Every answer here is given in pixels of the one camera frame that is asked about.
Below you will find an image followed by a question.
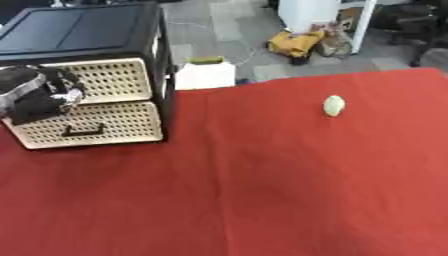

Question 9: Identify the black drawer handle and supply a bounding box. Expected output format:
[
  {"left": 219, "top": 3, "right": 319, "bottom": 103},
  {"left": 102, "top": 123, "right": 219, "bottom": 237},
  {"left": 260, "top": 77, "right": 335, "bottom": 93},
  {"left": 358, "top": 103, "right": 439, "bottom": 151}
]
[{"left": 61, "top": 123, "right": 107, "bottom": 138}]

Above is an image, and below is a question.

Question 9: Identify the pale green egg-shaped object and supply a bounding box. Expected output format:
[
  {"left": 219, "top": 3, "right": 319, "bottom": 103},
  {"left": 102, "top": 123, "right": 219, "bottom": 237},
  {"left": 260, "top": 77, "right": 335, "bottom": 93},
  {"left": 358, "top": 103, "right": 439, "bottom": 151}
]
[{"left": 322, "top": 95, "right": 347, "bottom": 118}]

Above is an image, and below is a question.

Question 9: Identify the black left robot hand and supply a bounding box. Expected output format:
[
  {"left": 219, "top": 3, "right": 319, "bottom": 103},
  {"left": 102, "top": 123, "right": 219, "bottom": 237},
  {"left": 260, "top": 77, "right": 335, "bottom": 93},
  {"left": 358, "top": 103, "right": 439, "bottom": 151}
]
[{"left": 8, "top": 65, "right": 88, "bottom": 126}]

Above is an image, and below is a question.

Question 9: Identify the white box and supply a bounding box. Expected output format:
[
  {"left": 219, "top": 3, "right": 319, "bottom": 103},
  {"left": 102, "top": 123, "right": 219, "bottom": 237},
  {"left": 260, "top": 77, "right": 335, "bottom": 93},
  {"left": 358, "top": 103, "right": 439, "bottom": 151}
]
[{"left": 173, "top": 61, "right": 238, "bottom": 91}]

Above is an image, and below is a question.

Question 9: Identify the tan bag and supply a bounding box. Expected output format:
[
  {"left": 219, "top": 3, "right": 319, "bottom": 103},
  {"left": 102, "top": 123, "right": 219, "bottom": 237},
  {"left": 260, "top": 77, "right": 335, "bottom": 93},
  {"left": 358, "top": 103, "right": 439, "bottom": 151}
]
[{"left": 313, "top": 23, "right": 356, "bottom": 58}]

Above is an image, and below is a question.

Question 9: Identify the pale pierced drawer with handle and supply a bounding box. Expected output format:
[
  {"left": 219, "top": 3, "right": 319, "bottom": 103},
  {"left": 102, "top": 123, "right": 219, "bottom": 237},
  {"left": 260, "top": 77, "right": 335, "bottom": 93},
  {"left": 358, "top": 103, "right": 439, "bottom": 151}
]
[{"left": 0, "top": 101, "right": 167, "bottom": 150}]

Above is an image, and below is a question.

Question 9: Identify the white cabinet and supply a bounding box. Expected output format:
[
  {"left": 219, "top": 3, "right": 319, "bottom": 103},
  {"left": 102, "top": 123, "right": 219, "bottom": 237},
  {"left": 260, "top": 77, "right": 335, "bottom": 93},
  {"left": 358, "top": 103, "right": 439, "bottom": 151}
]
[{"left": 276, "top": 0, "right": 378, "bottom": 54}]

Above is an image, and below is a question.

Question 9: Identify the black cabinet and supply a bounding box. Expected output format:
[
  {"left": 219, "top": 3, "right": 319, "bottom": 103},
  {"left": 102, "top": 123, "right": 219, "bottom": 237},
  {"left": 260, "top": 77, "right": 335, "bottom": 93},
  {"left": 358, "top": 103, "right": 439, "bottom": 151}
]
[{"left": 0, "top": 2, "right": 179, "bottom": 148}]

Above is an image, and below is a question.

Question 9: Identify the yellow bag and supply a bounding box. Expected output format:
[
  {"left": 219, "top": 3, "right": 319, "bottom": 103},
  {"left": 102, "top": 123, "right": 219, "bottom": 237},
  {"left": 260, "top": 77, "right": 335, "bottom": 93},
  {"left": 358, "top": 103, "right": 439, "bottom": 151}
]
[{"left": 266, "top": 30, "right": 326, "bottom": 60}]

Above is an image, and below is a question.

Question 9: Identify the black office chair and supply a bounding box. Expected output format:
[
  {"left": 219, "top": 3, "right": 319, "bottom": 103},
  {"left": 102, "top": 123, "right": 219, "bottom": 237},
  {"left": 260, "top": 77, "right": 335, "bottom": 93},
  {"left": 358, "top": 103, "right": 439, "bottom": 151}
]
[{"left": 369, "top": 0, "right": 448, "bottom": 68}]

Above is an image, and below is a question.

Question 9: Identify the green flat object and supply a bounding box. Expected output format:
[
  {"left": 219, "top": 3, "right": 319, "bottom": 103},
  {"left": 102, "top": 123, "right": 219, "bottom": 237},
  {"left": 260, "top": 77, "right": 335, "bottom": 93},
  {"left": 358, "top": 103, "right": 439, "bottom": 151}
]
[{"left": 189, "top": 56, "right": 226, "bottom": 65}]

